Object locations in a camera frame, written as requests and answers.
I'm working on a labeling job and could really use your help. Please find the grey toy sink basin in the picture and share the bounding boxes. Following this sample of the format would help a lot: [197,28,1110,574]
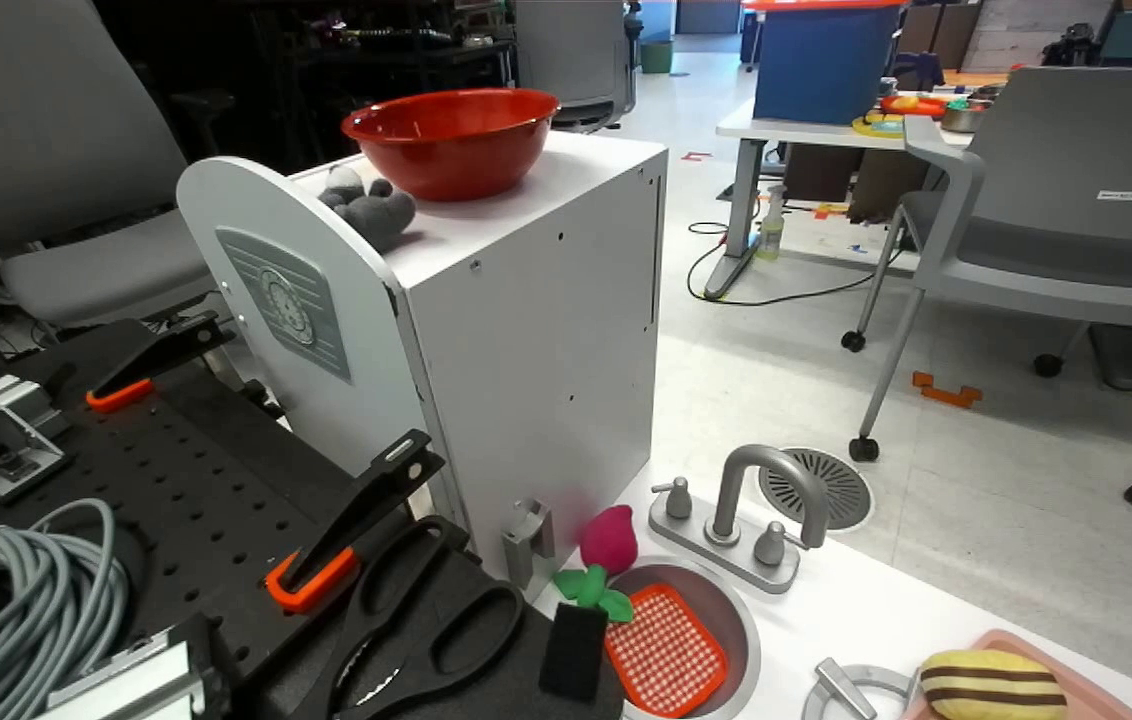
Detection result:
[590,555,769,720]

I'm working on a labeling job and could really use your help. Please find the grey plush toy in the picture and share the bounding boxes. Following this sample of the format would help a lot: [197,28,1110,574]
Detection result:
[317,170,423,256]

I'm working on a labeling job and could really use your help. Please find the grey toy stove burner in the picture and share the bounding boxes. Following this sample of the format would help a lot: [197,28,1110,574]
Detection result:
[796,651,916,720]

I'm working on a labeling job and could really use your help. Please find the silver aluminium extrusion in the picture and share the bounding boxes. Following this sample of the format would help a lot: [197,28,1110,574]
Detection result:
[34,619,220,720]

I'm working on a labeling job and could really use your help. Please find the small clear bottle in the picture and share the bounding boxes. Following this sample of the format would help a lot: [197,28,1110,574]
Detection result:
[750,184,788,265]

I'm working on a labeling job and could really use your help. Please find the black scissors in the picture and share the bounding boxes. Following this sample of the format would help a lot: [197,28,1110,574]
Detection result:
[321,517,531,720]

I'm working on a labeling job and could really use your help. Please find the large grey padded chair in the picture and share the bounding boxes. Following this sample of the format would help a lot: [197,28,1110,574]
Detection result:
[0,0,225,335]

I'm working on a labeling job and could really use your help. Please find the black pegboard table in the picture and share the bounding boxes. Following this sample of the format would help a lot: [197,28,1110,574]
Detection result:
[0,314,630,720]

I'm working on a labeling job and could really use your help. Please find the yellow desk item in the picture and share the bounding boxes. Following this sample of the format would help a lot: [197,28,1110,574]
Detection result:
[849,107,912,142]

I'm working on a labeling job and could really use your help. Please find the grey toy faucet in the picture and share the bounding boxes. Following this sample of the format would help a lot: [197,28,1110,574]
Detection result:
[644,439,834,599]

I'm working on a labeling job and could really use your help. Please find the white toy kitchen counter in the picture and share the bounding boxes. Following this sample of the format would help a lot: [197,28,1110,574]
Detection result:
[520,448,1132,720]

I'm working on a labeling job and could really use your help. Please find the grey chair with casters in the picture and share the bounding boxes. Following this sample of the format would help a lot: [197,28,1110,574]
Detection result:
[841,62,1132,521]

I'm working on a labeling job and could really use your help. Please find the yellow plushy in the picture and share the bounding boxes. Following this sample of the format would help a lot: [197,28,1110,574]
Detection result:
[916,644,1072,720]

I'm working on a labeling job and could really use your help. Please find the white toy kitchen cabinet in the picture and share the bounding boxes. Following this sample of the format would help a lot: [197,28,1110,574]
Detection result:
[177,129,670,591]

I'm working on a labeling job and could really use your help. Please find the small black block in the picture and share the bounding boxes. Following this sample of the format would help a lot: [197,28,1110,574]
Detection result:
[534,604,612,708]

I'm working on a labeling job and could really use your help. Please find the pink cutting board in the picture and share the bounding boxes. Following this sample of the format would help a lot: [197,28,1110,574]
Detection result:
[900,623,1132,720]

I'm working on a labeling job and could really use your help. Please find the red bowl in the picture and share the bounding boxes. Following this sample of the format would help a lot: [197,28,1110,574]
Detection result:
[341,82,562,205]

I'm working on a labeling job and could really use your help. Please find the grey office chair backrest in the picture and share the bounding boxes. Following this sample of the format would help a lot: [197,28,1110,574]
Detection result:
[512,0,635,133]

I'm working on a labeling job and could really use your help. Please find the orange desk item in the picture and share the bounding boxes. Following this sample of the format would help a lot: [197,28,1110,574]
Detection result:
[874,87,951,123]

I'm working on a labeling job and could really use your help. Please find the small orange floor tape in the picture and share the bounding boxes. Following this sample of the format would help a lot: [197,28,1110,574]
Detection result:
[906,367,986,413]

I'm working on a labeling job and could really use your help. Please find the grey cable coil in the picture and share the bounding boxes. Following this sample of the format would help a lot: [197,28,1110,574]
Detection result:
[0,495,136,720]

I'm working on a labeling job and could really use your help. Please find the black floor cable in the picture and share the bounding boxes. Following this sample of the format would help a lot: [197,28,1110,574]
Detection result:
[680,210,891,314]

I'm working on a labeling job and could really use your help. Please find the white desk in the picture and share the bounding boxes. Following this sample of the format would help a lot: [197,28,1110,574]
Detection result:
[701,91,995,303]

